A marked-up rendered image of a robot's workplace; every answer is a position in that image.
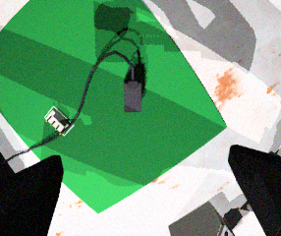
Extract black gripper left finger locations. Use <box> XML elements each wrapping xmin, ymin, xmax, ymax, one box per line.
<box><xmin>0</xmin><ymin>154</ymin><xmax>63</xmax><ymax>236</ymax></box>

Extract green circuit board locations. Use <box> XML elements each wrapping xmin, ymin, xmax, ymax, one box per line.
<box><xmin>0</xmin><ymin>0</ymin><xmax>227</xmax><ymax>213</ymax></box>

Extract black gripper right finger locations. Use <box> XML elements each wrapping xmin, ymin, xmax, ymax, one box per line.
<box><xmin>227</xmin><ymin>145</ymin><xmax>281</xmax><ymax>236</ymax></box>

